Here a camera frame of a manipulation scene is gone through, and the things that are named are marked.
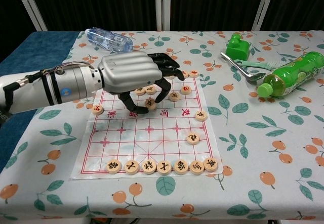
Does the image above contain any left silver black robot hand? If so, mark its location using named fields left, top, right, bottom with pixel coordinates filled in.
left=97, top=52, right=185, bottom=114

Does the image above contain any white chess board sheet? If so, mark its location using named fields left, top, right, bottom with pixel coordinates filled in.
left=70, top=74, right=224, bottom=181

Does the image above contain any clear plastic water bottle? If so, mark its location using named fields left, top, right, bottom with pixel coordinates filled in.
left=85, top=26, right=134, bottom=55

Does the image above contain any black pleated curtain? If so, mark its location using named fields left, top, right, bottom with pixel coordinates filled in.
left=0, top=0, right=324, bottom=65

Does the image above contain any blue plush cloth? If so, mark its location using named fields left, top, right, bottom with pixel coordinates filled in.
left=0, top=31, right=80, bottom=174

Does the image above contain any green plastic toy block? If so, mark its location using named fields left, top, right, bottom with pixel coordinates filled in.
left=226, top=32, right=251, bottom=62

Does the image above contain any metal spoon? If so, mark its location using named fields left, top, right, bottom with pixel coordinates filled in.
left=220, top=52, right=265, bottom=83

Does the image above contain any light green toothbrush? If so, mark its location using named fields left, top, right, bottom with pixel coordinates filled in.
left=234, top=58, right=288, bottom=74

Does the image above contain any floral print tablecloth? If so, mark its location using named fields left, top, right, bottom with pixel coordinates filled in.
left=0, top=30, right=324, bottom=224

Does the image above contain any green drink bottle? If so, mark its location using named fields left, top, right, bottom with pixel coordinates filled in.
left=257, top=51, right=324, bottom=99

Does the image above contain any thin multicolour wire bundle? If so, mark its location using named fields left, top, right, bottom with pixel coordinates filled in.
left=60, top=60, right=95, bottom=71

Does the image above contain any white frame post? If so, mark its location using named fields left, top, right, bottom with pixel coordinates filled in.
left=12, top=0, right=48, bottom=32
left=250, top=0, right=277, bottom=32
left=154, top=0, right=171, bottom=31

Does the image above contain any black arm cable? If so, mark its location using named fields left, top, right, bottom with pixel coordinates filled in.
left=2, top=67, right=64, bottom=113

